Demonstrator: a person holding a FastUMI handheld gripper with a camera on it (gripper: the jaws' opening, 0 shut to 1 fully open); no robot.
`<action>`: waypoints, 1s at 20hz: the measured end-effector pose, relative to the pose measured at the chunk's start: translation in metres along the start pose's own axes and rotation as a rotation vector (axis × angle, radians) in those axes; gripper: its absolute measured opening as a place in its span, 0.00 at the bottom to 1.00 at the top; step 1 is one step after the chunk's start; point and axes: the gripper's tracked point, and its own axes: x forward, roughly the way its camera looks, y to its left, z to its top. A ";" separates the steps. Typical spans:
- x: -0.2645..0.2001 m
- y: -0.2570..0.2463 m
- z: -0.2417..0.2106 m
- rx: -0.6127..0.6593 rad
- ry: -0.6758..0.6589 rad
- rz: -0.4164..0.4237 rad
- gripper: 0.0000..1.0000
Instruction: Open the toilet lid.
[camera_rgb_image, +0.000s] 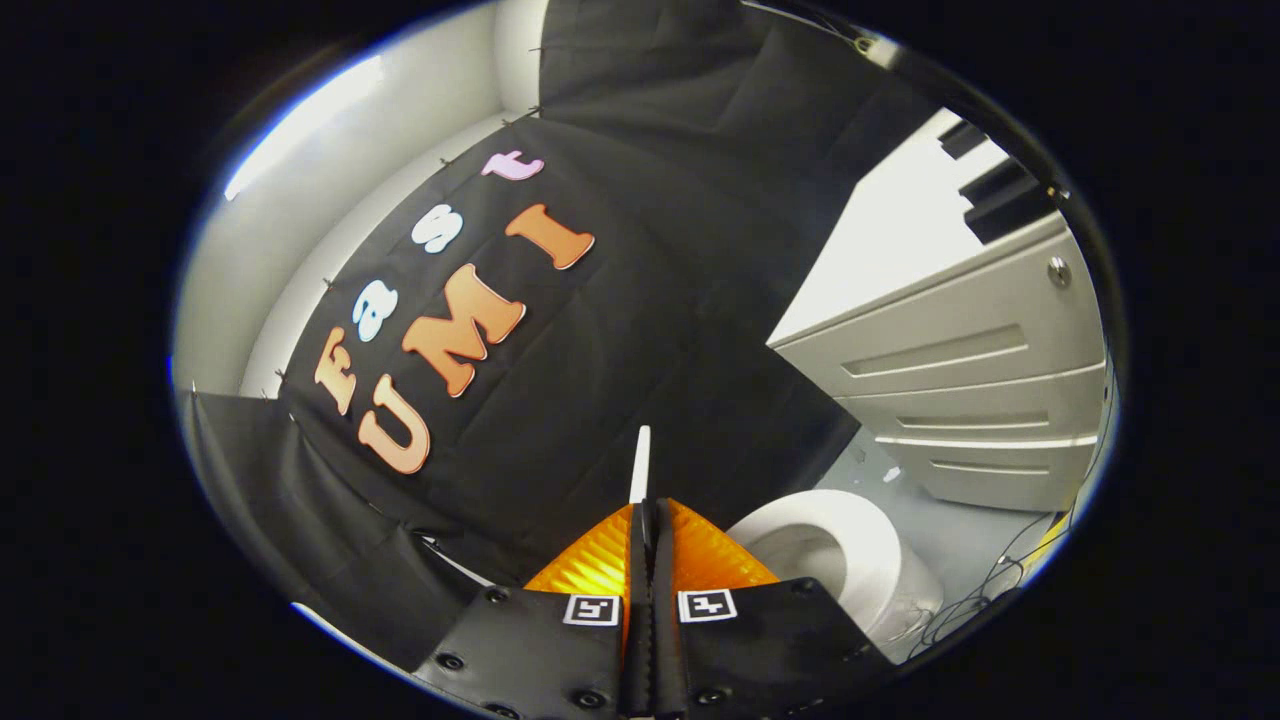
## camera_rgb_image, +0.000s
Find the large ceiling light panel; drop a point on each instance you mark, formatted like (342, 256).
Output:
(300, 125)

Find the black device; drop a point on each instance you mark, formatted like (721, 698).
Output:
(1010, 200)

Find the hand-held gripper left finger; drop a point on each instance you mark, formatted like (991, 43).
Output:
(638, 650)

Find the white toilet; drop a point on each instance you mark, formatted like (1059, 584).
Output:
(860, 540)

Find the white toilet lid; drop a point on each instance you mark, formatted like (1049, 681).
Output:
(640, 465)

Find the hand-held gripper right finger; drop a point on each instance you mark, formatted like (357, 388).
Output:
(664, 650)

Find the black backdrop cloth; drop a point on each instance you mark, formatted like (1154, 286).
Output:
(650, 300)

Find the yellow black floor tape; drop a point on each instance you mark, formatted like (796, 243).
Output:
(1055, 540)

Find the white drawer cabinet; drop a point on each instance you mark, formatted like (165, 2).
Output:
(960, 330)

